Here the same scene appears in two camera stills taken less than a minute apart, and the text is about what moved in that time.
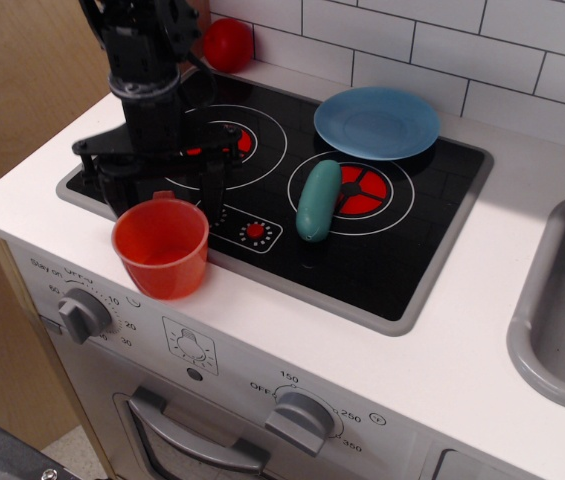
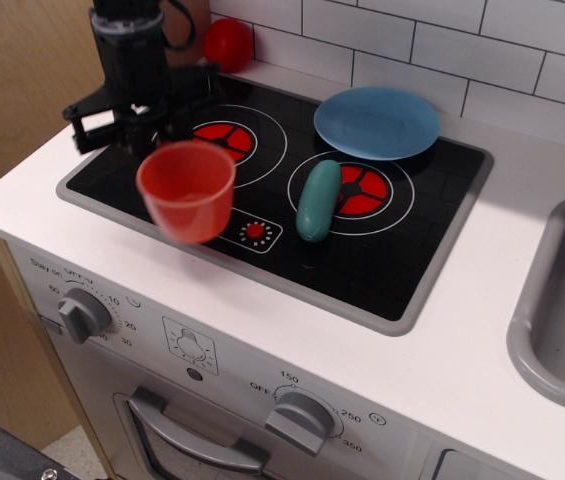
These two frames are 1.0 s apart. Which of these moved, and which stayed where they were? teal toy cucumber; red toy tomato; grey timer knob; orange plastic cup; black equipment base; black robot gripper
Moved: orange plastic cup; black robot gripper
Stayed: grey timer knob; teal toy cucumber; black equipment base; red toy tomato
